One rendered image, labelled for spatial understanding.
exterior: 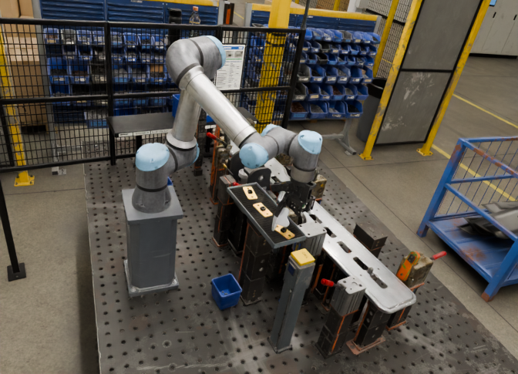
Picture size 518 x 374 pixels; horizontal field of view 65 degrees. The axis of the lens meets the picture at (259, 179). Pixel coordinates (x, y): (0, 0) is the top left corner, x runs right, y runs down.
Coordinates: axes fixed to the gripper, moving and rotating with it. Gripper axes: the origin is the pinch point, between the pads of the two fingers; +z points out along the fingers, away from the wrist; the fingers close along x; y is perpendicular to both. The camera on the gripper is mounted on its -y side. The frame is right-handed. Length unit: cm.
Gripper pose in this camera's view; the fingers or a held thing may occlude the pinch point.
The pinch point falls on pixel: (285, 222)
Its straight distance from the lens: 144.7
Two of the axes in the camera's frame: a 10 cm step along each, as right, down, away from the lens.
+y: 6.9, 4.6, -5.5
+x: 7.1, -2.8, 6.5
